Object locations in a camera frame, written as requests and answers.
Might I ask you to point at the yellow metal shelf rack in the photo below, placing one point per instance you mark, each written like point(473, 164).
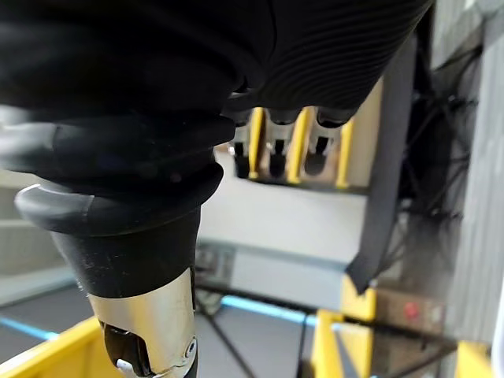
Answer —
point(47, 354)
point(346, 338)
point(294, 165)

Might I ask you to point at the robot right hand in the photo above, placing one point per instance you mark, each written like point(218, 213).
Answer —
point(130, 78)

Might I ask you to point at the cardboard box with red label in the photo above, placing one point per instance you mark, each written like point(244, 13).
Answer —
point(409, 311)

